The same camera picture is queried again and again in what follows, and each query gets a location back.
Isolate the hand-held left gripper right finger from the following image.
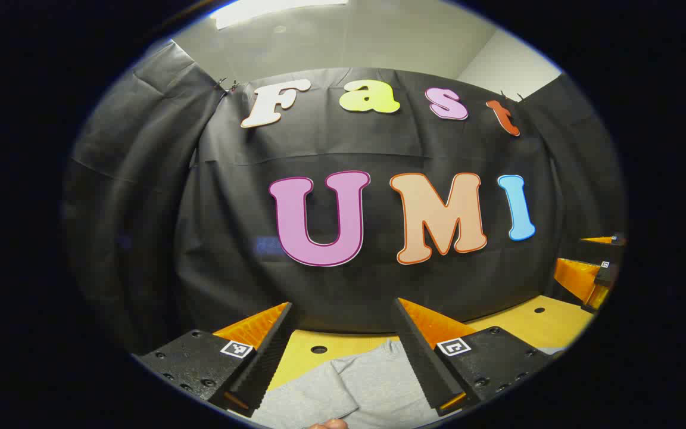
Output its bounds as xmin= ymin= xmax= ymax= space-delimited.
xmin=391 ymin=297 xmax=552 ymax=418

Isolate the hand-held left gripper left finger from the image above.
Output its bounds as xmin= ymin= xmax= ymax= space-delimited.
xmin=133 ymin=301 xmax=298 ymax=418

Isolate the grey sweatshirt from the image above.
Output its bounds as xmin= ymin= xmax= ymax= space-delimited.
xmin=251 ymin=338 xmax=567 ymax=429

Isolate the black backdrop cloth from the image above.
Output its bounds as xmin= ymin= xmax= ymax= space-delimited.
xmin=63 ymin=41 xmax=626 ymax=358

